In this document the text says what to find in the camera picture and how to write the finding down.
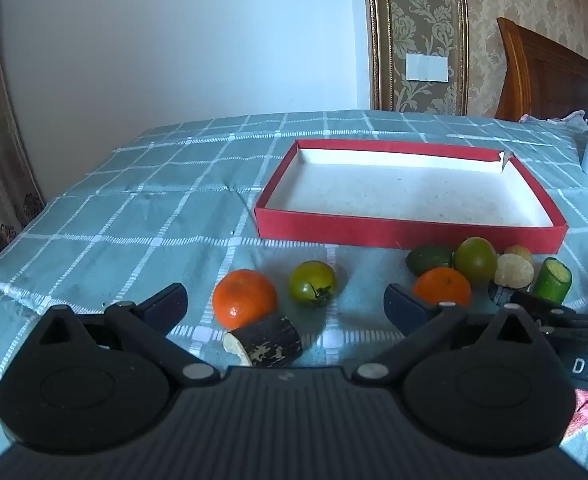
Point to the green tomato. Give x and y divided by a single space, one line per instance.
314 282
475 259

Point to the red shallow cardboard box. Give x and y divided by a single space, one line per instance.
404 195

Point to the white wall switch plate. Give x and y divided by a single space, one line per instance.
427 67

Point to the wooden headboard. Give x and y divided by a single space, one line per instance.
544 75

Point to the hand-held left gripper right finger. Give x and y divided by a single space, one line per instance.
399 306

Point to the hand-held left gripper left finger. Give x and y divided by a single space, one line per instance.
173 301

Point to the orange mandarin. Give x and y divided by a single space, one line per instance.
442 286
245 299

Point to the small tan potato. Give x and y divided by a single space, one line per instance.
520 251

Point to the teal checked blanket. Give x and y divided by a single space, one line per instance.
124 220

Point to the gold wall moulding frame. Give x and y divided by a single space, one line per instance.
416 10

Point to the dark eggplant piece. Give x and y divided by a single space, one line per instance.
269 342

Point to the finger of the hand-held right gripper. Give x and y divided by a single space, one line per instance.
544 306

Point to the green cucumber piece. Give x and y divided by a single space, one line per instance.
552 280

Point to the dark green avocado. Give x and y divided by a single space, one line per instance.
428 260

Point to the pink crumpled cloth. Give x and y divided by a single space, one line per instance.
554 119

